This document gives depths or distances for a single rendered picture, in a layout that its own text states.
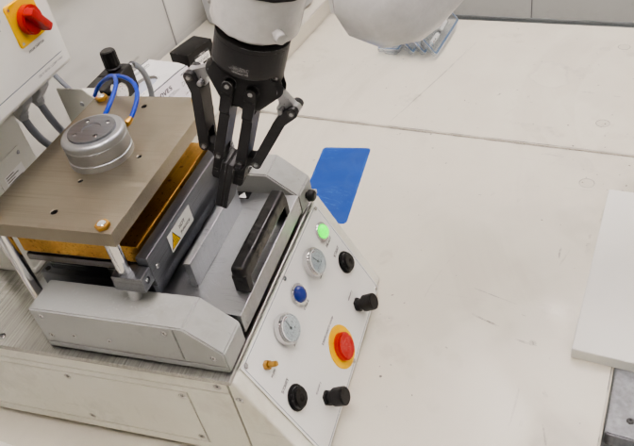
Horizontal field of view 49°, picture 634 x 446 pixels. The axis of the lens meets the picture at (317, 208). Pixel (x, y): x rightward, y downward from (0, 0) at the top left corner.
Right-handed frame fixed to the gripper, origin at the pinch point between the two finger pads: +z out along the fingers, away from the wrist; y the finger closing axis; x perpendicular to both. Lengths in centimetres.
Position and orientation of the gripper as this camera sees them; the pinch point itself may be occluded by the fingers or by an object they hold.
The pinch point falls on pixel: (228, 178)
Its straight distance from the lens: 81.5
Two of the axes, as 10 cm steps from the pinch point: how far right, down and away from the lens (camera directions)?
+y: 9.4, 3.4, -0.6
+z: -2.1, 6.9, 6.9
